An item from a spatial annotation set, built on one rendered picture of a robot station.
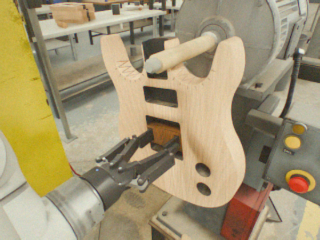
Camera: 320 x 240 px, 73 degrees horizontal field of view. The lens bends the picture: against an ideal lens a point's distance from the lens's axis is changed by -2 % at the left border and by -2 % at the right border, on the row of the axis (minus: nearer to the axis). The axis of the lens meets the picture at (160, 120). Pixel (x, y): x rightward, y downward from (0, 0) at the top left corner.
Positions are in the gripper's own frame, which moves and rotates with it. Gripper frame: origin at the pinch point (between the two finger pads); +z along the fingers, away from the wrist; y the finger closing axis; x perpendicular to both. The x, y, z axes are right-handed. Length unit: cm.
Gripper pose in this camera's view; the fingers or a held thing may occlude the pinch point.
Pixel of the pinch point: (163, 138)
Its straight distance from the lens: 51.2
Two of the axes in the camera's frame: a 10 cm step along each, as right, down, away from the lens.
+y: 7.7, 2.1, -6.0
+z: 6.2, -4.3, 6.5
